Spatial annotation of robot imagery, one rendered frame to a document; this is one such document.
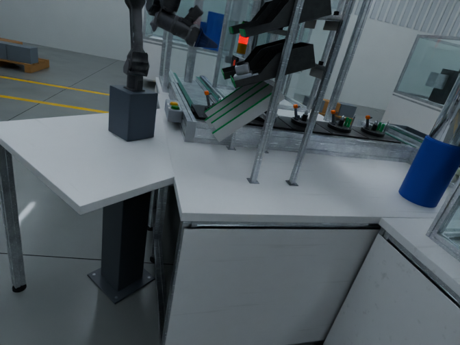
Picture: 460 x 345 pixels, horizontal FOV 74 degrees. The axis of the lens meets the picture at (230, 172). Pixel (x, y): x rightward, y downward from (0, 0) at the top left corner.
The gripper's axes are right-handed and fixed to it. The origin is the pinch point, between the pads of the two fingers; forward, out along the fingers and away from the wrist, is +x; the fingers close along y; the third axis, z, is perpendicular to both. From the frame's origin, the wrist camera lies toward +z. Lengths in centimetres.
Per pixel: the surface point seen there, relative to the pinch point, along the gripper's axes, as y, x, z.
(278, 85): -9.7, 26.1, -1.8
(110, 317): -6, 7, -133
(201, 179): -13.1, 16.0, -42.3
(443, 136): -6, 96, 8
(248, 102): 5.7, 23.3, -13.3
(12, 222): 7, -48, -105
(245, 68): -4.4, 14.6, -2.0
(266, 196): -19, 39, -37
